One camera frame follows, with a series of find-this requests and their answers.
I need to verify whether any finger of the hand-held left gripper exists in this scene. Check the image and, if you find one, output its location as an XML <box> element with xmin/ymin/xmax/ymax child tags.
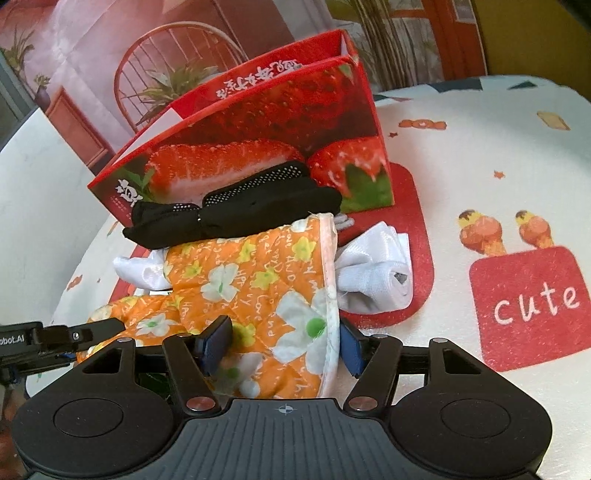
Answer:
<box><xmin>31</xmin><ymin>318</ymin><xmax>126</xmax><ymax>356</ymax></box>

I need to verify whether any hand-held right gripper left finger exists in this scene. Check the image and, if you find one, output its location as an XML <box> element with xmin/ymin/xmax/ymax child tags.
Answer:
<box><xmin>83</xmin><ymin>315</ymin><xmax>234</xmax><ymax>416</ymax></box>

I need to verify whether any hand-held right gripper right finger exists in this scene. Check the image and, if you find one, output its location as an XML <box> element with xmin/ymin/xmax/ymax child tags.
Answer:
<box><xmin>339</xmin><ymin>318</ymin><xmax>481</xmax><ymax>416</ymax></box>

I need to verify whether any orange floral oven mitt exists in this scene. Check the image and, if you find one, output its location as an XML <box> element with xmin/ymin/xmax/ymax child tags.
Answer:
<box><xmin>76</xmin><ymin>213</ymin><xmax>340</xmax><ymax>400</ymax></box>

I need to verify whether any white sock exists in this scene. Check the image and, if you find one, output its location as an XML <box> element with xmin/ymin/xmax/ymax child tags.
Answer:
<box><xmin>335</xmin><ymin>222</ymin><xmax>411</xmax><ymax>315</ymax></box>
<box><xmin>113</xmin><ymin>251</ymin><xmax>172</xmax><ymax>292</ymax></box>

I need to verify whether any black dotted sock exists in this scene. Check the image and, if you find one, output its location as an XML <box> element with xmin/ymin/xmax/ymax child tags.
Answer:
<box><xmin>122</xmin><ymin>161</ymin><xmax>343</xmax><ymax>247</ymax></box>

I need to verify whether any red strawberry print cardboard box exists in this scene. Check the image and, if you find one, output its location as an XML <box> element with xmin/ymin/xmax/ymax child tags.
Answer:
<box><xmin>87</xmin><ymin>28</ymin><xmax>395</xmax><ymax>232</ymax></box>

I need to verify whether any wooden board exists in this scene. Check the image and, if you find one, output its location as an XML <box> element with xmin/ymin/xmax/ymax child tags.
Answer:
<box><xmin>475</xmin><ymin>0</ymin><xmax>591</xmax><ymax>100</ymax></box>

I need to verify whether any printed room scene wall tapestry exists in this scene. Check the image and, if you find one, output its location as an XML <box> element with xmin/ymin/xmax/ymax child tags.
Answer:
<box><xmin>0</xmin><ymin>0</ymin><xmax>488</xmax><ymax>171</ymax></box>

